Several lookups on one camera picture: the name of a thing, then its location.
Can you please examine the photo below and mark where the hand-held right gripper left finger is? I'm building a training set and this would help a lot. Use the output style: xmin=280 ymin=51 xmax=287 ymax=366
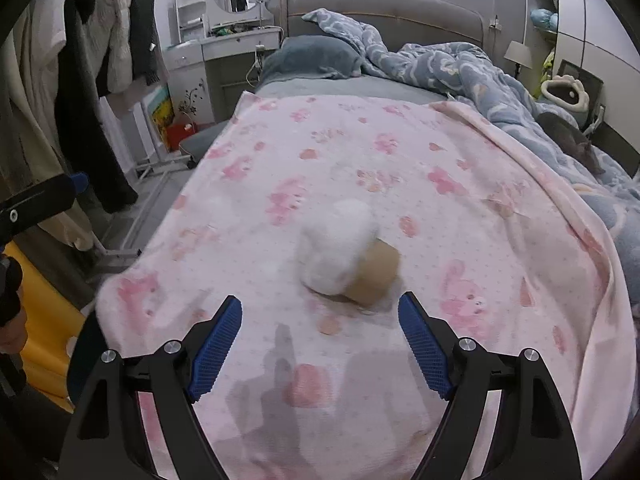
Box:
xmin=57 ymin=295 xmax=244 ymax=480

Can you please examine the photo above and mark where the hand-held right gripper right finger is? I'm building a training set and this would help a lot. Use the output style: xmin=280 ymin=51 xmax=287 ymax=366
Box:
xmin=397 ymin=292 xmax=583 ymax=480

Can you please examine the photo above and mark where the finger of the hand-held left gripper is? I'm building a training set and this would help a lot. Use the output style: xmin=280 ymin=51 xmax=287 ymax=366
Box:
xmin=0 ymin=172 xmax=88 ymax=248

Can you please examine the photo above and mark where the yellow bag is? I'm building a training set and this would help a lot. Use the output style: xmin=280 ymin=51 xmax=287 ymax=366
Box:
xmin=2 ymin=242 xmax=96 ymax=413

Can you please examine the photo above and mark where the brown cardboard tube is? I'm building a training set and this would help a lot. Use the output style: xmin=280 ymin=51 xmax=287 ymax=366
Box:
xmin=345 ymin=240 xmax=402 ymax=306

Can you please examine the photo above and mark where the white plush toy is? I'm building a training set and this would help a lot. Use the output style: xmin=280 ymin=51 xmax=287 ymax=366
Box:
xmin=297 ymin=199 xmax=381 ymax=296

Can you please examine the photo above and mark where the person's left hand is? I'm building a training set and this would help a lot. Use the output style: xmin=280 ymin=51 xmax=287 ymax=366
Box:
xmin=0 ymin=310 xmax=26 ymax=358

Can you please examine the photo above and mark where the beige hanging garment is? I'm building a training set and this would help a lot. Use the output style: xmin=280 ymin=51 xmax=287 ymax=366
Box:
xmin=0 ymin=0 xmax=96 ymax=251

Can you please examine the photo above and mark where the dark hanging garment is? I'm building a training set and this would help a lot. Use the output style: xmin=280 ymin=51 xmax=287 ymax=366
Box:
xmin=55 ymin=0 xmax=138 ymax=216

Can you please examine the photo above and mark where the white rolling rack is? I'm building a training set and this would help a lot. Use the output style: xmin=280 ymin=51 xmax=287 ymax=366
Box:
xmin=97 ymin=152 xmax=196 ymax=266

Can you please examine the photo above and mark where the colourful picture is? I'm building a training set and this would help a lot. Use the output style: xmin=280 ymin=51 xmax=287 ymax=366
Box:
xmin=149 ymin=84 xmax=177 ymax=153

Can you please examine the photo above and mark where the red box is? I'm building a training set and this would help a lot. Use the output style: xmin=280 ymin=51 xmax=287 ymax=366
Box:
xmin=166 ymin=122 xmax=198 ymax=153

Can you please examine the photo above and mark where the white fluffy jacket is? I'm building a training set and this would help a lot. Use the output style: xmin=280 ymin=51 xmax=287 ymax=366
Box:
xmin=75 ymin=0 xmax=133 ymax=96

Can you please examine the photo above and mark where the pink printed blanket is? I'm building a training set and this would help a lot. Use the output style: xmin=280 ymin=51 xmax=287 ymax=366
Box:
xmin=95 ymin=91 xmax=638 ymax=480

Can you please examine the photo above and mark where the black hanging vest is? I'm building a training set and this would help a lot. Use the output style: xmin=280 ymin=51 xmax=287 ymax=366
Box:
xmin=127 ymin=0 xmax=161 ymax=86

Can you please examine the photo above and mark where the white dressing table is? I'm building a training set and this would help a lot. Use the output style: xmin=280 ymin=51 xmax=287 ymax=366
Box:
xmin=165 ymin=0 xmax=283 ymax=126

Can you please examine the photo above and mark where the grey bed sheet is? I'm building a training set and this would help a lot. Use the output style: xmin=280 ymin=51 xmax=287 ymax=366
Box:
xmin=255 ymin=76 xmax=448 ymax=106

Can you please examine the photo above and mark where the blue floral duvet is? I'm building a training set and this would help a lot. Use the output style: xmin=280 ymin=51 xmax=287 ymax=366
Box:
xmin=301 ymin=8 xmax=640 ymax=306

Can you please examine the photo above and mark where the yellow green plush toy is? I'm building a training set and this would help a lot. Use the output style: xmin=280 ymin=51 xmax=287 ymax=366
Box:
xmin=540 ymin=50 xmax=556 ymax=98

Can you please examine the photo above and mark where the grey pillow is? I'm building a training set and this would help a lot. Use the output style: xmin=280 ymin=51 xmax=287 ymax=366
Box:
xmin=260 ymin=35 xmax=366 ymax=83

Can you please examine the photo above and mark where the bedside lamp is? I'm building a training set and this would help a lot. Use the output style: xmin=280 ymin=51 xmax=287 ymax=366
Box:
xmin=502 ymin=40 xmax=533 ymax=78

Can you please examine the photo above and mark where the grey upholstered bed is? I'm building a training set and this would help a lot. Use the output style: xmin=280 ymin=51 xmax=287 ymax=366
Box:
xmin=250 ymin=0 xmax=488 ymax=106

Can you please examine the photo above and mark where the blue plush toy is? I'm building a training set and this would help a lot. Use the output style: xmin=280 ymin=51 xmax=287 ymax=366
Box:
xmin=530 ymin=7 xmax=558 ymax=31

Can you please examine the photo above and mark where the white grey wardrobe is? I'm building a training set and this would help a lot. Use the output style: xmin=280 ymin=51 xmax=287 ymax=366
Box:
xmin=522 ymin=0 xmax=640 ymax=156

